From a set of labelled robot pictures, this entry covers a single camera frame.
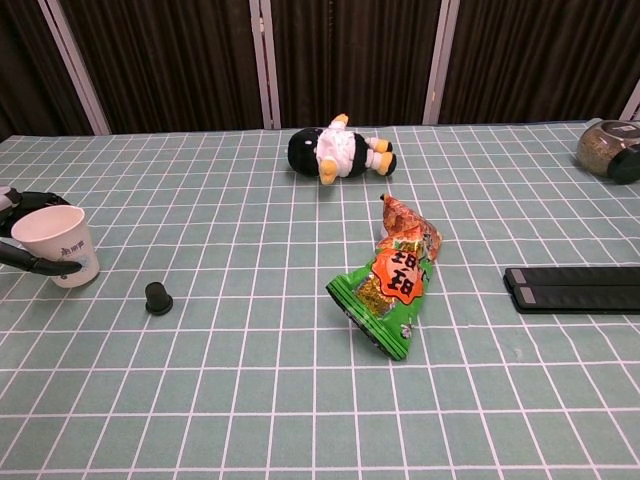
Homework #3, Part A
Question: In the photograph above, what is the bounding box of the green orange snack bag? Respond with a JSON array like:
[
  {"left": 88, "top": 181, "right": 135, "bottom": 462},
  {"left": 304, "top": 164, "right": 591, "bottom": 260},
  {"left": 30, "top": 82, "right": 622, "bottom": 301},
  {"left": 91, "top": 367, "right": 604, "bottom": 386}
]
[{"left": 325, "top": 193, "right": 444, "bottom": 362}]

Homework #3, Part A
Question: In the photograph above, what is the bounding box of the green grid tablecloth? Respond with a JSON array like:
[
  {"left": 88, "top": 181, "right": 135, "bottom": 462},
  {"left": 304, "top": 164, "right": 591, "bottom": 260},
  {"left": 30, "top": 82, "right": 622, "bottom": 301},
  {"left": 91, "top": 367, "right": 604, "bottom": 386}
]
[{"left": 0, "top": 118, "right": 640, "bottom": 480}]

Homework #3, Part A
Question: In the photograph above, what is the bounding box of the glass jar with black lid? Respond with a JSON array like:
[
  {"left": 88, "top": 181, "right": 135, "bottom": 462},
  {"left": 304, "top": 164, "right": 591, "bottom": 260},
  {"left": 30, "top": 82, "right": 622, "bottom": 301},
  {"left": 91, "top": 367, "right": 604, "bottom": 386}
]
[{"left": 574, "top": 118, "right": 640, "bottom": 186}]

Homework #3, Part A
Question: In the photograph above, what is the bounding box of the black white penguin plush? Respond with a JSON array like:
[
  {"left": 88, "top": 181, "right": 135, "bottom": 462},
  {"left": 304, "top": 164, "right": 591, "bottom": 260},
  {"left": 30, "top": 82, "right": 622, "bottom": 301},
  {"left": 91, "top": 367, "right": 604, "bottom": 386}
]
[{"left": 287, "top": 113, "right": 398, "bottom": 187}]

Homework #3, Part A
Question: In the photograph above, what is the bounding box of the white paper cup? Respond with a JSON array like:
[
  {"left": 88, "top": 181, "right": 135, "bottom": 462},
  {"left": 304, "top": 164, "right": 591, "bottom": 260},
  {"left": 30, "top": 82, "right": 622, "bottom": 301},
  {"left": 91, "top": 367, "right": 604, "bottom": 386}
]
[{"left": 10, "top": 204, "right": 101, "bottom": 289}]

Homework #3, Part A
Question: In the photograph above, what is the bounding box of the black bar with grey label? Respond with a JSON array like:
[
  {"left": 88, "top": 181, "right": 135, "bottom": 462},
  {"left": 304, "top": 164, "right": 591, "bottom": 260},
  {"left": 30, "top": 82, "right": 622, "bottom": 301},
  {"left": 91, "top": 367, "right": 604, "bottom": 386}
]
[
  {"left": 508, "top": 284, "right": 640, "bottom": 316},
  {"left": 503, "top": 266, "right": 640, "bottom": 290}
]

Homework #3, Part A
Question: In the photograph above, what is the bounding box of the small black cap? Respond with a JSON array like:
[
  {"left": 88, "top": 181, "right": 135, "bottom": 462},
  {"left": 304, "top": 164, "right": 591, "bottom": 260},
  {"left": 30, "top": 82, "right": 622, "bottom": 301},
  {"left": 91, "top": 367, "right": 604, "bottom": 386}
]
[{"left": 144, "top": 281, "right": 174, "bottom": 317}]

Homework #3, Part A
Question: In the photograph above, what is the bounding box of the dark brown curtain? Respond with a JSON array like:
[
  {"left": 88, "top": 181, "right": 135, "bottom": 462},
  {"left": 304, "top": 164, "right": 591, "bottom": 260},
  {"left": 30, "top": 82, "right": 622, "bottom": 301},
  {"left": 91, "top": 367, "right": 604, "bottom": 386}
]
[{"left": 0, "top": 0, "right": 640, "bottom": 142}]

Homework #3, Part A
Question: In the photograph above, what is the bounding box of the white screen frame post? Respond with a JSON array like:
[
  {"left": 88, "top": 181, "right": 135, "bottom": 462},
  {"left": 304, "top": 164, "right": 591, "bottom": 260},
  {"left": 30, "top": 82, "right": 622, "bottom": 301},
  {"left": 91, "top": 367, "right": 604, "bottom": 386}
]
[
  {"left": 248, "top": 0, "right": 282, "bottom": 130},
  {"left": 618, "top": 78, "right": 640, "bottom": 122},
  {"left": 421, "top": 0, "right": 462, "bottom": 126},
  {"left": 38, "top": 0, "right": 112, "bottom": 136}
]

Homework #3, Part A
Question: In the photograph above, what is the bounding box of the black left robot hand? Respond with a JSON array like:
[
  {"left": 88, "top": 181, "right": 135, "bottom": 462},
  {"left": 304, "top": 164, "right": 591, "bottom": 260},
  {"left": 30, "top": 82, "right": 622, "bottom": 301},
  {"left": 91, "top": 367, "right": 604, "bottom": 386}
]
[{"left": 0, "top": 184, "right": 84, "bottom": 278}]

